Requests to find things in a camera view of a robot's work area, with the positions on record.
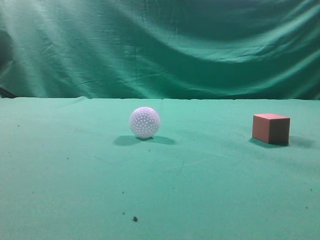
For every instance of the white dimpled golf ball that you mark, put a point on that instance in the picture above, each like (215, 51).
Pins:
(144, 122)

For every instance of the red cube block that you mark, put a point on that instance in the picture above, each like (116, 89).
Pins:
(271, 128)

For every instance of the green backdrop cloth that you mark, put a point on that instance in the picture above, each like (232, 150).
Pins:
(160, 49)

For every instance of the green table cloth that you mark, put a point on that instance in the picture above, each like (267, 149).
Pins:
(72, 169)

